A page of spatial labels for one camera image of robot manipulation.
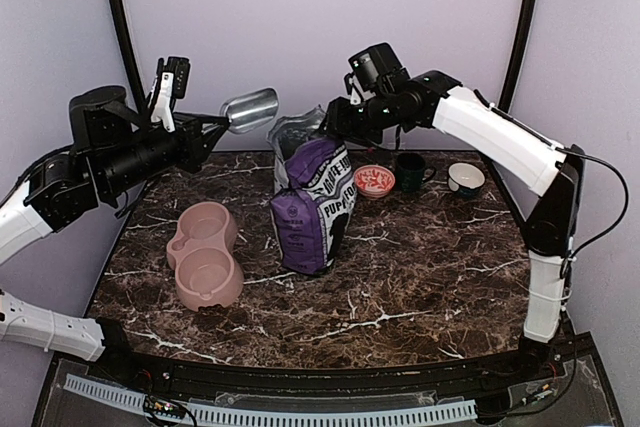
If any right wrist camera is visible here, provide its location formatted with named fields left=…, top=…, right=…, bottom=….
left=343, top=73, right=367, bottom=105

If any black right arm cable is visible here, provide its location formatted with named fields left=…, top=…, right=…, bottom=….
left=557, top=146, right=630, bottom=281

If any red patterned white bowl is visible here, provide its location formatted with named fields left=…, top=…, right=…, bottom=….
left=354, top=165, right=396, bottom=199

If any dark green mug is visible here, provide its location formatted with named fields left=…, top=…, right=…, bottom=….
left=394, top=152, right=437, bottom=193

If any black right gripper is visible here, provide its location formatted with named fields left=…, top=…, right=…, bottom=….
left=320, top=91, right=409, bottom=147

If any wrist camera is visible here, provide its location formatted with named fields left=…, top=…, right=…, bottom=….
left=343, top=73, right=367, bottom=105
left=146, top=56, right=191, bottom=133

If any black front table rail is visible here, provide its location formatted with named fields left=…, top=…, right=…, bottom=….
left=89, top=345, right=573, bottom=398

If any blue and white bowl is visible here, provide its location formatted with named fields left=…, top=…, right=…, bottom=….
left=447, top=162, right=486, bottom=198

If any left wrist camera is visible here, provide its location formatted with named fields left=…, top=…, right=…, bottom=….
left=146, top=56, right=191, bottom=133

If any silver metal scoop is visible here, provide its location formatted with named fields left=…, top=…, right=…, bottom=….
left=220, top=87, right=279, bottom=135

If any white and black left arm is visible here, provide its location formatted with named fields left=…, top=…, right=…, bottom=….
left=1, top=85, right=233, bottom=383

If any black left frame post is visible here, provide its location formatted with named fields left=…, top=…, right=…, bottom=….
left=108, top=0, right=145, bottom=108

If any pink double pet bowl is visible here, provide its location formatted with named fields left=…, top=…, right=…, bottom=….
left=166, top=202, right=244, bottom=311

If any purple pet food bag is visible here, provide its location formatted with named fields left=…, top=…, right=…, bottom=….
left=267, top=107, right=357, bottom=276

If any white slotted cable duct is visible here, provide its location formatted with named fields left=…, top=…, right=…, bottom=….
left=63, top=374, right=478, bottom=426

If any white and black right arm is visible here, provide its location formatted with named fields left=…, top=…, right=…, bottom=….
left=321, top=43, right=584, bottom=381

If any black frame post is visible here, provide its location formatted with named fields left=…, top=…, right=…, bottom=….
left=498, top=0, right=536, bottom=112
left=108, top=0, right=145, bottom=108

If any black right frame post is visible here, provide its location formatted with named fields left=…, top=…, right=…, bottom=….
left=498, top=0, right=536, bottom=112

